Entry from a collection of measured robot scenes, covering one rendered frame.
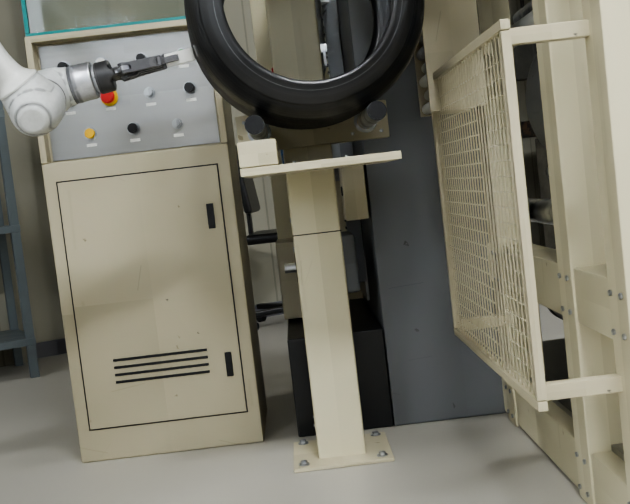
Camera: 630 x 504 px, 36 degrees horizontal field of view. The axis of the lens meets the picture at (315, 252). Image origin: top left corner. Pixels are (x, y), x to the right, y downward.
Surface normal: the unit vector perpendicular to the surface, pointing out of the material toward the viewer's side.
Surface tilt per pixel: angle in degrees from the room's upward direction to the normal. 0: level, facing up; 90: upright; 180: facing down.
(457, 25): 90
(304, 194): 90
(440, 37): 90
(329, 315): 90
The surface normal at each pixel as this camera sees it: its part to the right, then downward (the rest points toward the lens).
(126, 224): 0.02, 0.07
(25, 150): 0.44, 0.01
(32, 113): 0.19, 0.58
